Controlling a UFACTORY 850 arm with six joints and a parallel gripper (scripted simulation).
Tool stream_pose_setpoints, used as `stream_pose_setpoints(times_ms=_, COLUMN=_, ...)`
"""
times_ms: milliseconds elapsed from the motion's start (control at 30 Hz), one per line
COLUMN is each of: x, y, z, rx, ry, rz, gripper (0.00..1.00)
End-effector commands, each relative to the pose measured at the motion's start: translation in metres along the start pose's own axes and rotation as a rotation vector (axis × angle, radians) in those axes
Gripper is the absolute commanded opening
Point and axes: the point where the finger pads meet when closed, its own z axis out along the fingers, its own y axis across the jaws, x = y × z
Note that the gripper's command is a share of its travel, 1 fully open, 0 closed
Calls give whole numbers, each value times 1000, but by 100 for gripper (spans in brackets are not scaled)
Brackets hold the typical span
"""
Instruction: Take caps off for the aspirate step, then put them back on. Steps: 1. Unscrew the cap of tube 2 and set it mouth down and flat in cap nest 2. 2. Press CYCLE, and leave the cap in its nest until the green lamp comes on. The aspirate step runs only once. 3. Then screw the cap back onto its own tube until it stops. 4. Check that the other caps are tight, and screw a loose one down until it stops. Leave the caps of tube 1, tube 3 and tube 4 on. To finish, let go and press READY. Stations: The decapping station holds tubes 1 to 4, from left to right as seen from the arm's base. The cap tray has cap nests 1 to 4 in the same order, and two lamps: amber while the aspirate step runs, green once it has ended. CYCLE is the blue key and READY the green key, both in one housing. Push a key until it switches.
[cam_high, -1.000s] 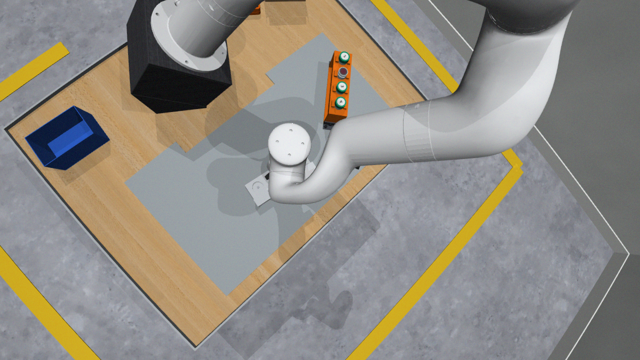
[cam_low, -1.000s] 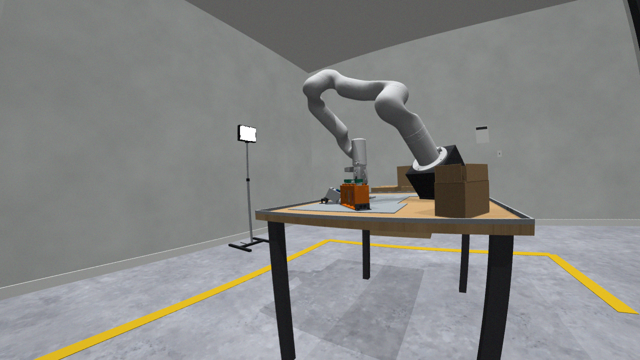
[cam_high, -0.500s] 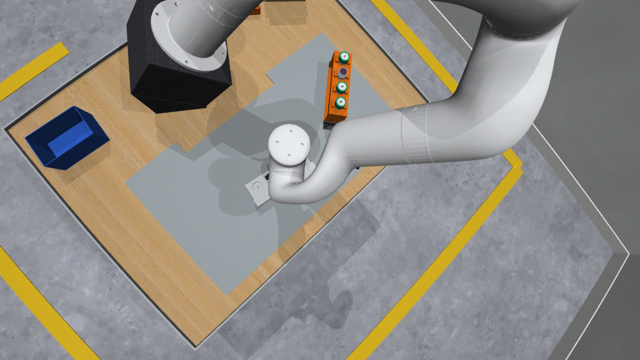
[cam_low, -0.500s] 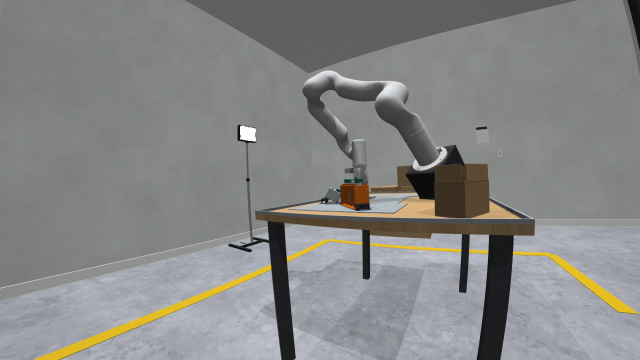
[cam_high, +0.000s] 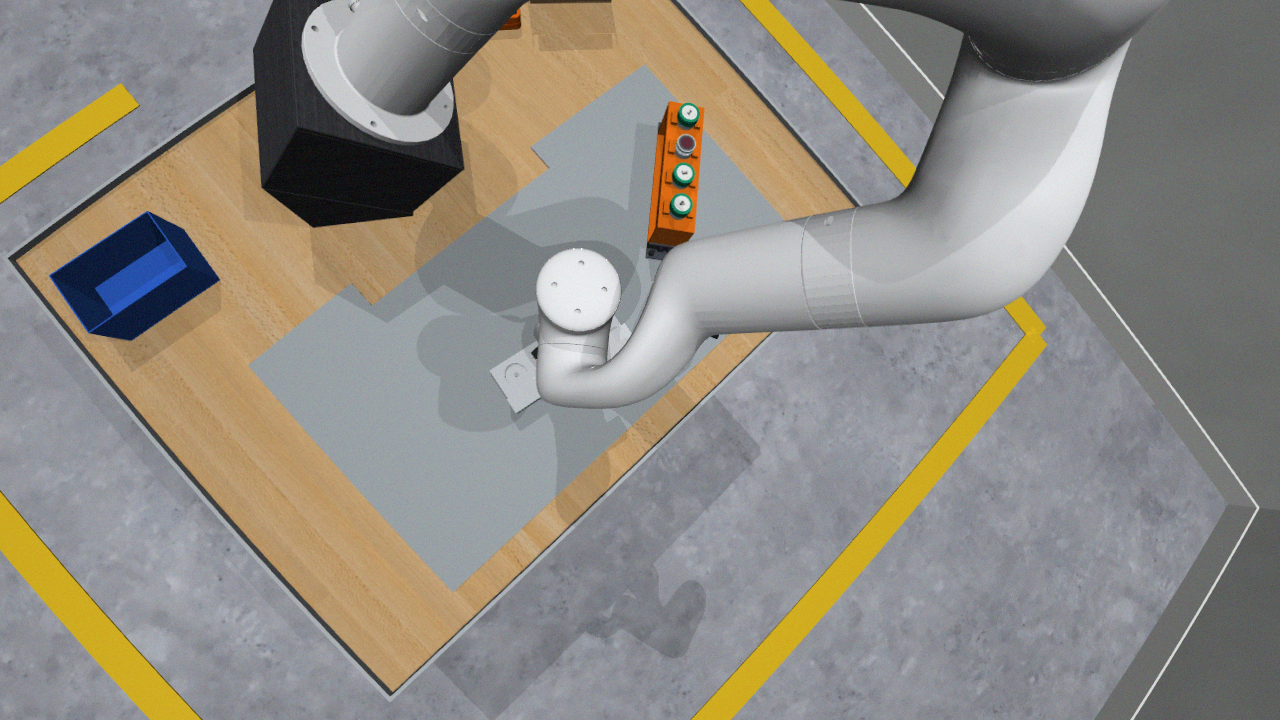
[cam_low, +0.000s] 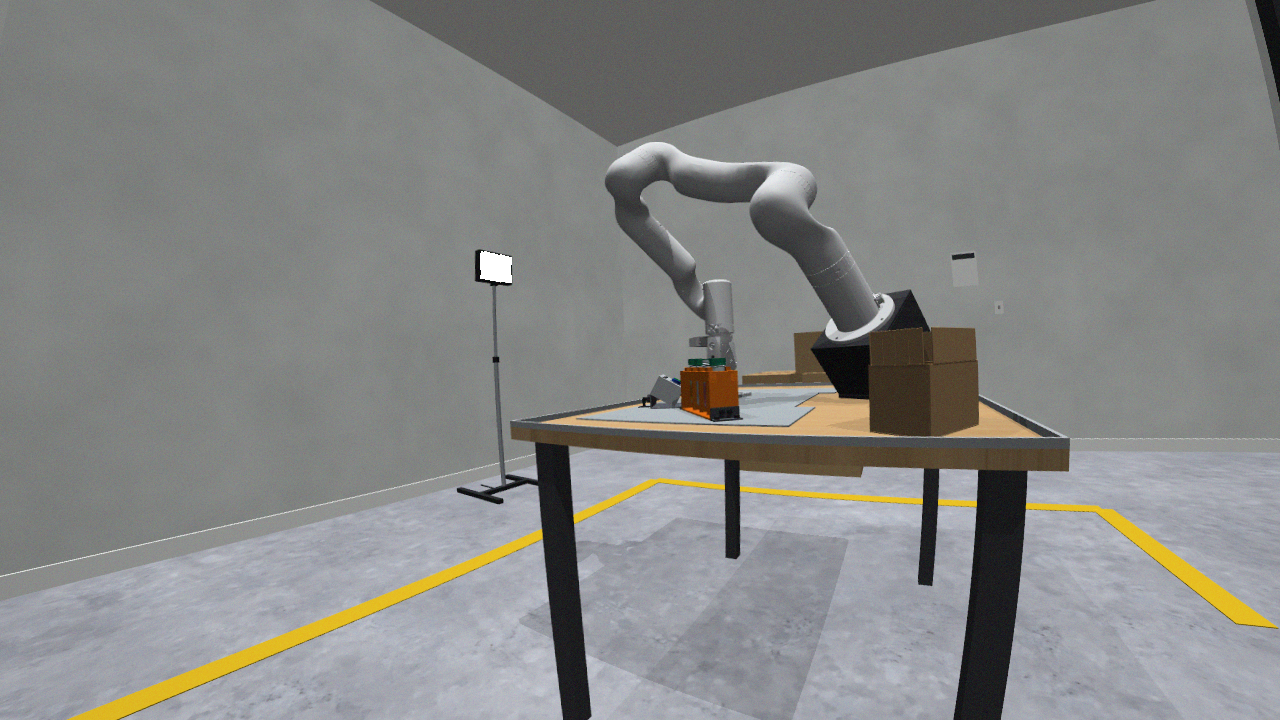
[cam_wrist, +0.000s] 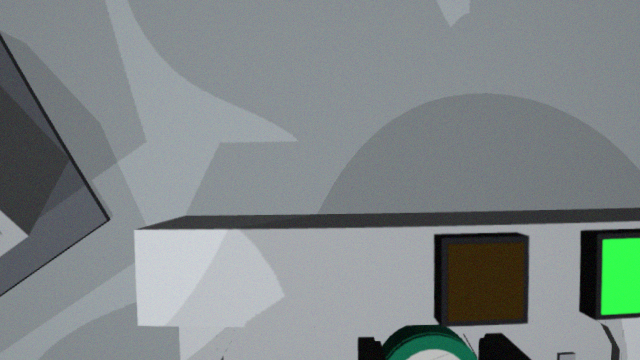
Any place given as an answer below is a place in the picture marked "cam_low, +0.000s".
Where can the brown cardboard box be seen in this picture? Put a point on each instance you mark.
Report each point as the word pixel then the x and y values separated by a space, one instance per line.
pixel 923 383

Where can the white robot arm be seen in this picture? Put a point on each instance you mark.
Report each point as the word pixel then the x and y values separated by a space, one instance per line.
pixel 779 211

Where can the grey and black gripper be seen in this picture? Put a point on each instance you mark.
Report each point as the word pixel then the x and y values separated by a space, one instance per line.
pixel 724 348

